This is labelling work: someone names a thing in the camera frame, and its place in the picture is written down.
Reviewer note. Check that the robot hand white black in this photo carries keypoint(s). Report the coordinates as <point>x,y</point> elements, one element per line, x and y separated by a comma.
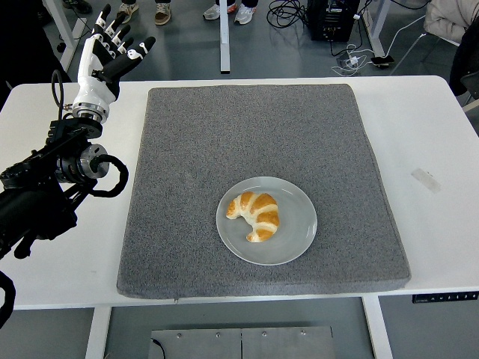
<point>91,89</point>

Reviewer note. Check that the croissant bread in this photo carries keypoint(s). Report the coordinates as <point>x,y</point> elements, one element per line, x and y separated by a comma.
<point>262,213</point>

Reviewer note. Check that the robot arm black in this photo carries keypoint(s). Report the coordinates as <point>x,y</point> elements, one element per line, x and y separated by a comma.
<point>30,209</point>

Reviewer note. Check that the light grey round plate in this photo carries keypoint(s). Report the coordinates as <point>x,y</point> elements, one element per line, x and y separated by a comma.
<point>295,224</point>

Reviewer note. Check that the grey metal plate with screws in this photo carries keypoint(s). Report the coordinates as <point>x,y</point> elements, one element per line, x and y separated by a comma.
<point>262,344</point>

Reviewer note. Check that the white table foot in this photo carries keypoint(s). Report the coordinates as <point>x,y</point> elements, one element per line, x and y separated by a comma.
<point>61,22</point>

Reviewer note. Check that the person's dark shoe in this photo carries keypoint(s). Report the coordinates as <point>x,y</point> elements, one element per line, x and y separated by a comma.
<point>78,5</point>

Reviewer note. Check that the person's brown shoe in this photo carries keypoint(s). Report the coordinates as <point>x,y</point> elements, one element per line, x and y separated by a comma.
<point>162,14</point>
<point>127,11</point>

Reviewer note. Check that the person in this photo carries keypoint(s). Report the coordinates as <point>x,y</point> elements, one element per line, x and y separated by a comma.
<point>22,37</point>

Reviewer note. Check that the white background table leg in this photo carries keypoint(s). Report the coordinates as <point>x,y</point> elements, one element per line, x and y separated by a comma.
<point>224,37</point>

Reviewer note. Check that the person's white sneaker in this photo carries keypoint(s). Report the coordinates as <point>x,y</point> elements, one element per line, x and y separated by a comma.
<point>213,12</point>
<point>245,15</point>

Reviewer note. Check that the grey speckled mat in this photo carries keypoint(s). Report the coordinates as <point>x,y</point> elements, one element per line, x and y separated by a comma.
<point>262,131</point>

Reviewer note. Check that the black computer case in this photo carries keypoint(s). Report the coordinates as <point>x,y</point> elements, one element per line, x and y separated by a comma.
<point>333,18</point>

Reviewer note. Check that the white desk leg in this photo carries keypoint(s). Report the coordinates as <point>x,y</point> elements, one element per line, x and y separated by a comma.
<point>375,33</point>

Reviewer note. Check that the black smartphone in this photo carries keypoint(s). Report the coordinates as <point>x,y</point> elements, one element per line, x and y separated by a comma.
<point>381,60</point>

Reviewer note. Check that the clear tape strip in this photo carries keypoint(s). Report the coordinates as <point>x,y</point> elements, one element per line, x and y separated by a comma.
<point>424,180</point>

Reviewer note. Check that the beige jacket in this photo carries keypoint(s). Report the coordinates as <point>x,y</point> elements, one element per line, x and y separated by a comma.
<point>445,15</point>

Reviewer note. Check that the black jacket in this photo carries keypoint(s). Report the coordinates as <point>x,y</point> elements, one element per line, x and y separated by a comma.
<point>464,56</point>

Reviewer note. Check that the black table control panel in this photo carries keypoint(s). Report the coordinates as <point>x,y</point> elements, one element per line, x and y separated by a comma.
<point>445,297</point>

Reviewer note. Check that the white chair frame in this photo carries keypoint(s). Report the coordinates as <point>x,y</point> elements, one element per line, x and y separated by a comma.
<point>409,52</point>

